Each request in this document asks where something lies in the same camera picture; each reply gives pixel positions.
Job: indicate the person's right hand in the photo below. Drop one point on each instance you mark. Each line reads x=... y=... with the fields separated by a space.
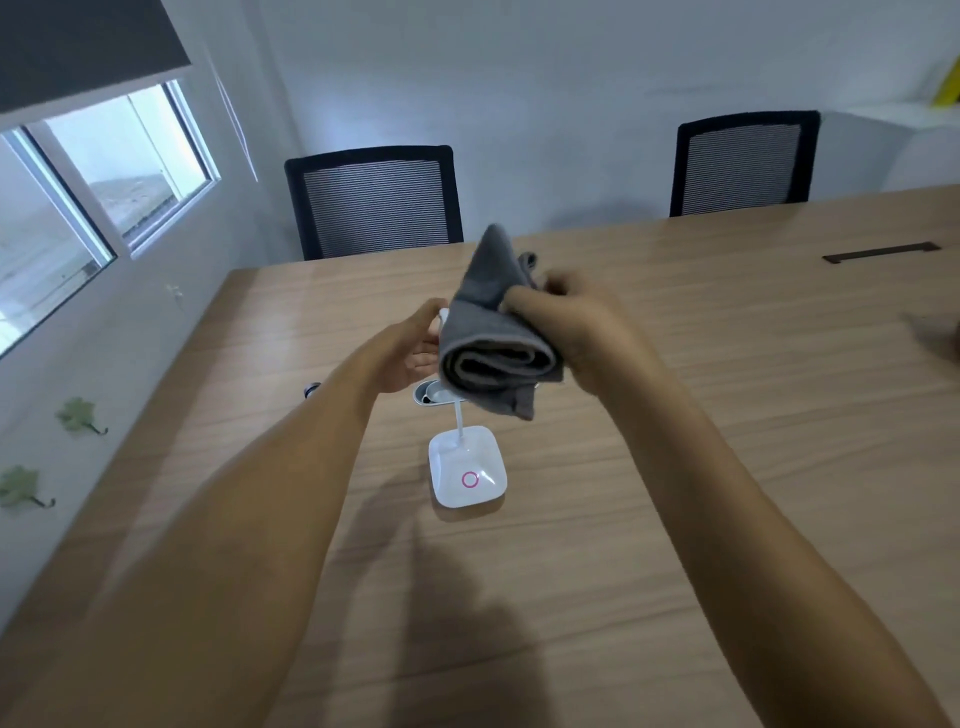
x=600 y=337

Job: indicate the person's left hand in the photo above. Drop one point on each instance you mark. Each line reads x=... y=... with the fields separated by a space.
x=397 y=360

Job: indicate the person's right fingers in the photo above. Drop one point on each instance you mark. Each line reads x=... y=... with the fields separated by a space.
x=547 y=296

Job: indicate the person's left thumb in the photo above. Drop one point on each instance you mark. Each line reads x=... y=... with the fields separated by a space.
x=433 y=311

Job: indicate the grey cloth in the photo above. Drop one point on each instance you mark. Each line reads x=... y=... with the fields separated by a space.
x=487 y=330

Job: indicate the white desk lamp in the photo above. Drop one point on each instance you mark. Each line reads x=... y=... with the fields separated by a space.
x=469 y=465

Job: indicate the person's left forearm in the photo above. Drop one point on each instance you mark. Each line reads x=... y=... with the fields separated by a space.
x=225 y=540

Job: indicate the person's right forearm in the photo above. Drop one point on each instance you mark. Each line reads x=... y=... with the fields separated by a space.
x=742 y=540

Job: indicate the black mesh office chair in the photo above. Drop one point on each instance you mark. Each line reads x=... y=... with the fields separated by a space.
x=375 y=202
x=742 y=165

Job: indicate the white framed sliding window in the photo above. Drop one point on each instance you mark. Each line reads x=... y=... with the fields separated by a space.
x=97 y=187

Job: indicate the white counter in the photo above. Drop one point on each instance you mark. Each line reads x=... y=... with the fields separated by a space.
x=892 y=142

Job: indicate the grey roller blind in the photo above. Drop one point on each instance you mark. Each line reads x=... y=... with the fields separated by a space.
x=82 y=45

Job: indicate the yellow object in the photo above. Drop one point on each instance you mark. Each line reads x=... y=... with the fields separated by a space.
x=949 y=86

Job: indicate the small white wall hook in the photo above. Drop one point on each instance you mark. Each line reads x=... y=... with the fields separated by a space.
x=175 y=290

